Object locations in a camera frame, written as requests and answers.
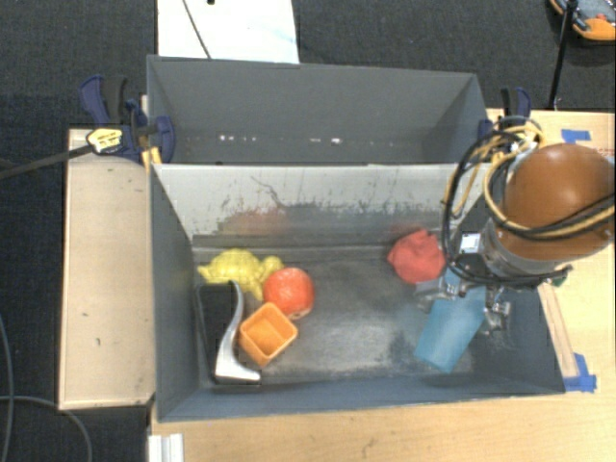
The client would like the orange square cup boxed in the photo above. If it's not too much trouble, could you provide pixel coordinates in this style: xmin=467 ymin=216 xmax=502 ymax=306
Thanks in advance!
xmin=238 ymin=301 xmax=299 ymax=370

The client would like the orange ball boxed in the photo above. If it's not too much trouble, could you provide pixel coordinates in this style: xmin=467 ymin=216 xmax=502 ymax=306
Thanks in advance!
xmin=262 ymin=266 xmax=317 ymax=321

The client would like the red cloth ball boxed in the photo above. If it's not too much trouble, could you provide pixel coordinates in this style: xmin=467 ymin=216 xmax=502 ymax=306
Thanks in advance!
xmin=386 ymin=228 xmax=449 ymax=286

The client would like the grey metal bin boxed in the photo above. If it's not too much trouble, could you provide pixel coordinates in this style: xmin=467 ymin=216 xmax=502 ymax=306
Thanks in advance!
xmin=145 ymin=54 xmax=568 ymax=424

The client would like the yellow toy turtle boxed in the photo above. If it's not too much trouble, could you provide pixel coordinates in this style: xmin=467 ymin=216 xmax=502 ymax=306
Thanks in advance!
xmin=196 ymin=248 xmax=286 ymax=303

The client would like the pale wood board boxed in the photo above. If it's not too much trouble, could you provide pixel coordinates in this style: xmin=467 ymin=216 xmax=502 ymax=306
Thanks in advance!
xmin=57 ymin=127 xmax=158 ymax=411

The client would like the blue plastic cup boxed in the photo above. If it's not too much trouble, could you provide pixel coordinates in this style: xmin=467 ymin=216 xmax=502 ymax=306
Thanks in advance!
xmin=414 ymin=269 xmax=488 ymax=374

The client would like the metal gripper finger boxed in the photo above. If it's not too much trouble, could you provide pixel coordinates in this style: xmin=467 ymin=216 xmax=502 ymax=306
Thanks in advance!
xmin=414 ymin=278 xmax=458 ymax=313
xmin=482 ymin=299 xmax=512 ymax=334

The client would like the silver curved metal piece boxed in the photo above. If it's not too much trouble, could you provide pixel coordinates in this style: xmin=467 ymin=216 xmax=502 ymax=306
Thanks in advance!
xmin=213 ymin=279 xmax=263 ymax=384

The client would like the black flat box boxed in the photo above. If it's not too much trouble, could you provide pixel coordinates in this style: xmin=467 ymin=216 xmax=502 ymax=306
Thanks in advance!
xmin=193 ymin=281 xmax=264 ymax=387

